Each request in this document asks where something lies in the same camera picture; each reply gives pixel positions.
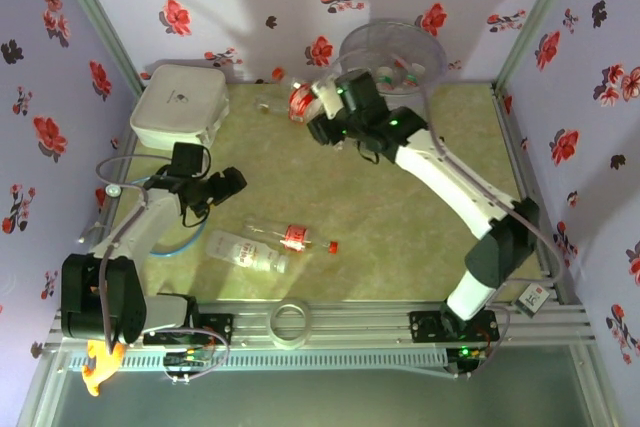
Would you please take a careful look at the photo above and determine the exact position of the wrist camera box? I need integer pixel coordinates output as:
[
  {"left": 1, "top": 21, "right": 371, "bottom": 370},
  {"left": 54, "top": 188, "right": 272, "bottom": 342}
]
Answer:
[
  {"left": 310, "top": 70, "right": 384, "bottom": 121},
  {"left": 171, "top": 142, "right": 210, "bottom": 179}
]

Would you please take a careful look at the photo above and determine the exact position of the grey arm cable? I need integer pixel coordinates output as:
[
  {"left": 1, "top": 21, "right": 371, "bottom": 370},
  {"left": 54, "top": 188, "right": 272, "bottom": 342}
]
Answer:
[
  {"left": 94, "top": 155, "right": 231, "bottom": 386},
  {"left": 327, "top": 51, "right": 564, "bottom": 381}
]

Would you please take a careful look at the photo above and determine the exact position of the grey slotted cable duct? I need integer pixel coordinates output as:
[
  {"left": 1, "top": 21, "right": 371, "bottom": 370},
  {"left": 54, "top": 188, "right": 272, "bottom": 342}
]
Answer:
[{"left": 67, "top": 349, "right": 446, "bottom": 373}]

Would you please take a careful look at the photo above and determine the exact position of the large bottle white label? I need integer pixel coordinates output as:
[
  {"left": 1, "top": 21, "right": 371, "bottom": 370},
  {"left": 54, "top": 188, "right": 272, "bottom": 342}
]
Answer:
[{"left": 206, "top": 229, "right": 291, "bottom": 277}]

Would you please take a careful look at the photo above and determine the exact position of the orange shark plush toy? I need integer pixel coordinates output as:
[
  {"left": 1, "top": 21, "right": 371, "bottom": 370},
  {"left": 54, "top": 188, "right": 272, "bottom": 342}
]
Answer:
[{"left": 82, "top": 339, "right": 126, "bottom": 398}]

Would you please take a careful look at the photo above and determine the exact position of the electronics board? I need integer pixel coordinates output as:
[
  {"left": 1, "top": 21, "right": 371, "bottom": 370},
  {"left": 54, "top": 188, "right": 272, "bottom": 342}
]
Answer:
[
  {"left": 449, "top": 346, "right": 489, "bottom": 373},
  {"left": 164, "top": 351, "right": 211, "bottom": 371}
]

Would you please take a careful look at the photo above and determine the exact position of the grey mesh waste bin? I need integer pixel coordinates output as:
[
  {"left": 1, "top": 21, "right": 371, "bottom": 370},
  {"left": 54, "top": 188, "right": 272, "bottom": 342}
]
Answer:
[{"left": 338, "top": 20, "right": 449, "bottom": 98}]

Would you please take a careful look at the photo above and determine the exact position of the clear bottle red cap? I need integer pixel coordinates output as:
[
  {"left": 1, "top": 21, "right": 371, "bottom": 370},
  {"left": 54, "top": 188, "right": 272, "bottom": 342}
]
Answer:
[
  {"left": 242, "top": 219, "right": 341, "bottom": 254},
  {"left": 269, "top": 66, "right": 324, "bottom": 126}
]

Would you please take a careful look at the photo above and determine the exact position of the grey right arm cable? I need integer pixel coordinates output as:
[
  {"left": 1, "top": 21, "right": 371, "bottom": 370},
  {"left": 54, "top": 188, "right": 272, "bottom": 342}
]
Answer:
[{"left": 327, "top": 51, "right": 564, "bottom": 381}]

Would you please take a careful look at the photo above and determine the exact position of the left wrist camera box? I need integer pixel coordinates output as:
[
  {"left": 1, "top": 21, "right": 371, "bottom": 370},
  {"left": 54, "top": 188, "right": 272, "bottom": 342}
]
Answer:
[{"left": 171, "top": 142, "right": 210, "bottom": 179}]

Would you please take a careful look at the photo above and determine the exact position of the grey left arm cable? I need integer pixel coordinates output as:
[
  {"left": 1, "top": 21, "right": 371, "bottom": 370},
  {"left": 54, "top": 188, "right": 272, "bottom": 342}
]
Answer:
[{"left": 94, "top": 155, "right": 231, "bottom": 386}]

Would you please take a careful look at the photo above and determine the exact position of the white plastic box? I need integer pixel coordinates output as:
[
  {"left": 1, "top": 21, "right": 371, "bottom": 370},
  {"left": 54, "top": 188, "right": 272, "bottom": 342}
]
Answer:
[{"left": 129, "top": 65, "right": 231, "bottom": 151}]

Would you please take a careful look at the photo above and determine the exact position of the grey tape roll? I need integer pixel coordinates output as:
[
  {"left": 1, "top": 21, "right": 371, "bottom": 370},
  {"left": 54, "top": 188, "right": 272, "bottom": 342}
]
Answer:
[{"left": 269, "top": 297, "right": 312, "bottom": 351}]

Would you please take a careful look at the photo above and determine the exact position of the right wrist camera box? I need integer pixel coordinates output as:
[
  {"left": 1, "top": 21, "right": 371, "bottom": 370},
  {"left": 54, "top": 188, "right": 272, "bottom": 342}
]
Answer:
[{"left": 310, "top": 70, "right": 384, "bottom": 121}]

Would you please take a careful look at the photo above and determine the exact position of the aluminium frame post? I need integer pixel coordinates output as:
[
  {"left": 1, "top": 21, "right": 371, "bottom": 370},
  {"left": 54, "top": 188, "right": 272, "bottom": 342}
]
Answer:
[
  {"left": 493, "top": 0, "right": 587, "bottom": 91},
  {"left": 47, "top": 0, "right": 145, "bottom": 96}
]

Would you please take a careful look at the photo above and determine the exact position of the white card tag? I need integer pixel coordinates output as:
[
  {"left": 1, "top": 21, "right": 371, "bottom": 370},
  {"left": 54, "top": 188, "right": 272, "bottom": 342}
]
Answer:
[{"left": 516, "top": 282, "right": 551, "bottom": 317}]

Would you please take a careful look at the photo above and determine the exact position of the left electronics board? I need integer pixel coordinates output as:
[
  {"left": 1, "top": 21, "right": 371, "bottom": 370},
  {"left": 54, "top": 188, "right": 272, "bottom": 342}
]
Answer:
[{"left": 164, "top": 351, "right": 211, "bottom": 371}]

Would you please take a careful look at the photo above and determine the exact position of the right electronics board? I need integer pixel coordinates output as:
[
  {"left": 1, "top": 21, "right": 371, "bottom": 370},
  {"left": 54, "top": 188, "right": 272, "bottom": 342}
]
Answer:
[{"left": 449, "top": 346, "right": 489, "bottom": 373}]

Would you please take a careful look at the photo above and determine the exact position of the aluminium frame rail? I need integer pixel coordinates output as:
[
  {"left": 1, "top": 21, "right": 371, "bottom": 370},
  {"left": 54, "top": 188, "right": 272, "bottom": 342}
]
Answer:
[
  {"left": 491, "top": 82, "right": 586, "bottom": 306},
  {"left": 44, "top": 299, "right": 596, "bottom": 353}
]

